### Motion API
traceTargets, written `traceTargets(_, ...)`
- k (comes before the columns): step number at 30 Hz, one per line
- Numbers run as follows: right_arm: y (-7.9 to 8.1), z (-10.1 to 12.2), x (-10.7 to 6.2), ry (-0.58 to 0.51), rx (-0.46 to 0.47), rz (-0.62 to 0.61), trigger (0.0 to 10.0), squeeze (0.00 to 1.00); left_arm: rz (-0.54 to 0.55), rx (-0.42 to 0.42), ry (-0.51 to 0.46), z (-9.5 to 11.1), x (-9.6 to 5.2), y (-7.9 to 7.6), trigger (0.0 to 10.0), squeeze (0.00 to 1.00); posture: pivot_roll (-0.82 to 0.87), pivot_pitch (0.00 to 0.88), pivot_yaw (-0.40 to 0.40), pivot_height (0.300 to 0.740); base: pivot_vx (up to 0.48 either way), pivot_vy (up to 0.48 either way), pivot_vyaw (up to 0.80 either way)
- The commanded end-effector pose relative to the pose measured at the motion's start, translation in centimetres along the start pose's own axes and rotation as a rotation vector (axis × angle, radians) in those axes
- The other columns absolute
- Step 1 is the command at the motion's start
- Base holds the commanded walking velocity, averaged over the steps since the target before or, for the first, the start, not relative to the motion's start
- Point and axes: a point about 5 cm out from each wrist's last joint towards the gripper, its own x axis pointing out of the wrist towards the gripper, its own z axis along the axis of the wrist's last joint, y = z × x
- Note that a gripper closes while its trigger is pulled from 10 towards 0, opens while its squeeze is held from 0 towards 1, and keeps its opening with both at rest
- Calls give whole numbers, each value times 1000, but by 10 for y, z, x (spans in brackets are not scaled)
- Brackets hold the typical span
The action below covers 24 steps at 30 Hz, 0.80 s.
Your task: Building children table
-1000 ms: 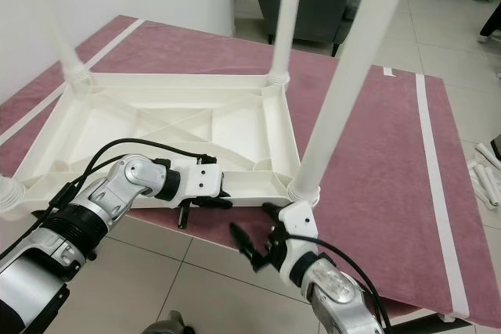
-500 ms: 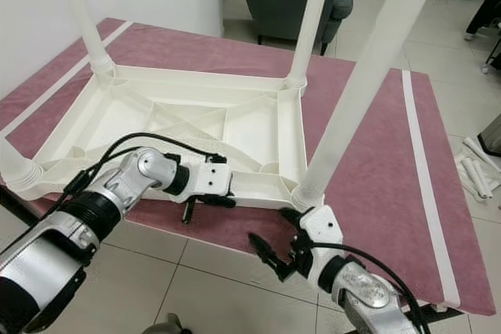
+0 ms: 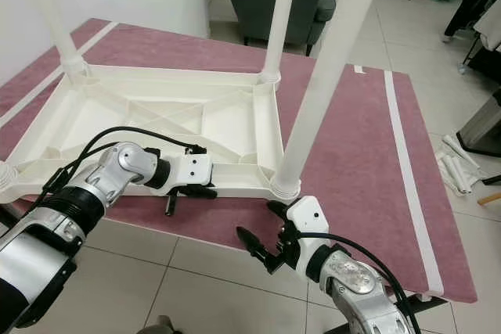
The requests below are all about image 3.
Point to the white plastic children table top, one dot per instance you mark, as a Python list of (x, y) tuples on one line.
[(149, 111)]

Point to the white plastic table leg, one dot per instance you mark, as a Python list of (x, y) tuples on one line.
[(280, 17), (333, 60), (56, 17), (8, 176)]

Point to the maroon cloth with white stripes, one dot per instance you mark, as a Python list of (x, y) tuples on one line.
[(352, 193)]

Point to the dark robot left foot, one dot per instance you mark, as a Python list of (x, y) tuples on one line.
[(158, 325)]

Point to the white plastic tube bundle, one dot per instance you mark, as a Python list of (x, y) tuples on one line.
[(458, 166)]

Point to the dark grey armchair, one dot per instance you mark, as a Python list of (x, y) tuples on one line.
[(250, 5)]

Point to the light wooden stick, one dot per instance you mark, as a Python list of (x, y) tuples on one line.
[(490, 198)]

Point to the steel trash bin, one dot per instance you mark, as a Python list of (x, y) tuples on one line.
[(484, 127)]

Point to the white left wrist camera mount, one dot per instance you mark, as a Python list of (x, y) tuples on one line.
[(192, 170)]

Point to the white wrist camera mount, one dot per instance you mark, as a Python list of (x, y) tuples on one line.
[(309, 215), (192, 170)]

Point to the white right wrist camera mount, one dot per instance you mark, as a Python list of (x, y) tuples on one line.
[(309, 215)]

